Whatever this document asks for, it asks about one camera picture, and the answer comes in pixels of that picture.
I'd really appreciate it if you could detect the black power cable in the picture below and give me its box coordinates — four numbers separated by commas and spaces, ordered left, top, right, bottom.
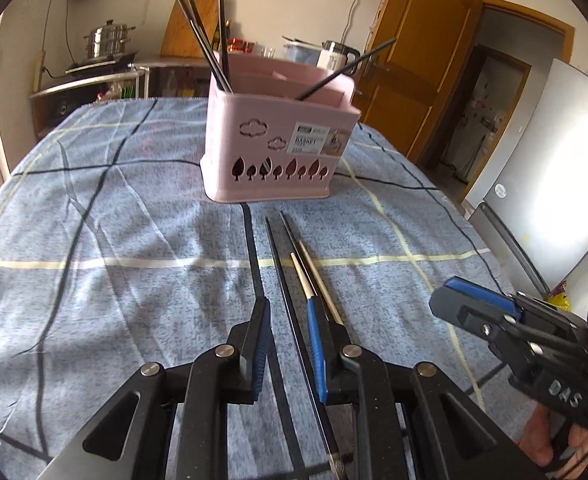
40, 0, 75, 77

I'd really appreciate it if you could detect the black gas stove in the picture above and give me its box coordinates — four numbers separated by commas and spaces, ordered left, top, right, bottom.
64, 50, 141, 76

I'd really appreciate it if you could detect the metal door handle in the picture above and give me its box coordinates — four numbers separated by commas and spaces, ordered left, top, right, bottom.
361, 55, 391, 82

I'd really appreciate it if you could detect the white electric kettle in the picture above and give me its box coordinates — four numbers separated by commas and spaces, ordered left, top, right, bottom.
316, 40, 361, 74

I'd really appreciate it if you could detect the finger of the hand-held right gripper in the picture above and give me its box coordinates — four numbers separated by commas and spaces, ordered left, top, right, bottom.
446, 277, 521, 320
429, 287, 540, 357

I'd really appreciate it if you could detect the cream chopstick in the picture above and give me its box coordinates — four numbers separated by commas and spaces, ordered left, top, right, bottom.
290, 253, 317, 302
298, 240, 345, 327

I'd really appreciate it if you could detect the wall power strip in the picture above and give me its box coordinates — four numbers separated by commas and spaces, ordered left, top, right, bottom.
32, 50, 46, 92

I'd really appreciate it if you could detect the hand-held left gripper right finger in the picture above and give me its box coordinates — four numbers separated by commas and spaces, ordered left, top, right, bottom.
305, 297, 550, 480

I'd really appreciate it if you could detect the steel steamer pot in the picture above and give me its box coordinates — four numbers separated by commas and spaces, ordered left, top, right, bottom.
83, 18, 136, 61

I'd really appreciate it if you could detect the dark glass bottle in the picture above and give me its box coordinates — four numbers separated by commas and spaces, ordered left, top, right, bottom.
213, 20, 233, 54

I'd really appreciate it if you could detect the wooden door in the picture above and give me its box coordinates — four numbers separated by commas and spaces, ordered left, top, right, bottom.
359, 0, 486, 162

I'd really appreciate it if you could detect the pink plastic utensil basket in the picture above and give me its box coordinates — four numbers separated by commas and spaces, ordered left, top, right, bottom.
200, 50, 362, 204

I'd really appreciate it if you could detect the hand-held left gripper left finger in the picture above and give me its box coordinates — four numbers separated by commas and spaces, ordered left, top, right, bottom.
38, 297, 275, 480

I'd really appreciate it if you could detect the yellow plastic bag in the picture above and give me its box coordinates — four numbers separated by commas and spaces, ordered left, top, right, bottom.
548, 280, 573, 312

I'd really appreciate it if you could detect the wooden cutting board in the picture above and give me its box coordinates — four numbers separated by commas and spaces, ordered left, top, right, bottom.
160, 0, 225, 59

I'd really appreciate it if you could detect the silver refrigerator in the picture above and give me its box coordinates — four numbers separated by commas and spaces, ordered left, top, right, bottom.
461, 57, 588, 307

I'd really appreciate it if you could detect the clear plastic container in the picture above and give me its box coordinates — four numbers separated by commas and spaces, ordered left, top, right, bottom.
281, 36, 325, 66

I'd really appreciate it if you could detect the black chopstick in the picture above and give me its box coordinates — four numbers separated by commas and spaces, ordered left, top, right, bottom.
280, 211, 345, 328
182, 0, 233, 93
265, 216, 349, 480
170, 0, 231, 93
294, 37, 397, 102
217, 0, 233, 93

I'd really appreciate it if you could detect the person's right hand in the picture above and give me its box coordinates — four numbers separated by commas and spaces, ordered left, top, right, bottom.
516, 402, 588, 471

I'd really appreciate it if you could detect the blue plaid tablecloth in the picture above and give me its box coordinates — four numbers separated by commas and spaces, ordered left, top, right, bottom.
0, 95, 525, 480

